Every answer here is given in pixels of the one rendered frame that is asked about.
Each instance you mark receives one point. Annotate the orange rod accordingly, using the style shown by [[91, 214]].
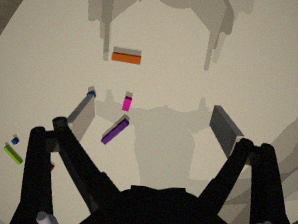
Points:
[[126, 58]]

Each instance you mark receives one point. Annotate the purple rod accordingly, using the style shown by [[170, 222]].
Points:
[[116, 130]]

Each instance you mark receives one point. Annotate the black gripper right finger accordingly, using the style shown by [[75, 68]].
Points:
[[267, 201]]

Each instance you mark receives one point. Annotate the short magenta rod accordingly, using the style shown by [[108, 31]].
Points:
[[127, 103]]

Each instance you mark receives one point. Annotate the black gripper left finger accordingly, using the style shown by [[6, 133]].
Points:
[[95, 187]]

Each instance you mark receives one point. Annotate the lime green rod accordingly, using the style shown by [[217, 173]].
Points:
[[12, 154]]

